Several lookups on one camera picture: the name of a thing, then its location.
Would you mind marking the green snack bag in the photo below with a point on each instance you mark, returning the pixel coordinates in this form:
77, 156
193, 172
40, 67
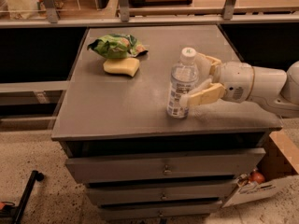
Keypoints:
117, 46

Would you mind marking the yellow sponge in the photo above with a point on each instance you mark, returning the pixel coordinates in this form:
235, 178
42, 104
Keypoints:
127, 66

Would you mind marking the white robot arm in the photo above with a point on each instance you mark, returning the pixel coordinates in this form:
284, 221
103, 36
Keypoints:
274, 90

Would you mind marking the cardboard box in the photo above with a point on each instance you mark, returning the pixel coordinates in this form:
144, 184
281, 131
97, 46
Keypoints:
279, 166

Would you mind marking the clear plastic water bottle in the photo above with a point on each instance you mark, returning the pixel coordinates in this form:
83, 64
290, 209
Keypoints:
184, 77

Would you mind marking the metal shelf rail frame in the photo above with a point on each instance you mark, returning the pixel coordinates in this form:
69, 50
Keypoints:
119, 13

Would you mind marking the black stand leg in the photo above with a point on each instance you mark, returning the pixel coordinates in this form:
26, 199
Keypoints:
15, 212

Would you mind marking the grey drawer cabinet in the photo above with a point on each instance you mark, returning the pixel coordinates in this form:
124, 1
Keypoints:
136, 161

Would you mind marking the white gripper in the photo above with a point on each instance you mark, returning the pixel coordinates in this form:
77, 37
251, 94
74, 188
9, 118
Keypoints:
235, 80

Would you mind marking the red onion in box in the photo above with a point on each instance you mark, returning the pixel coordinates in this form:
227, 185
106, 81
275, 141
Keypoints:
257, 177

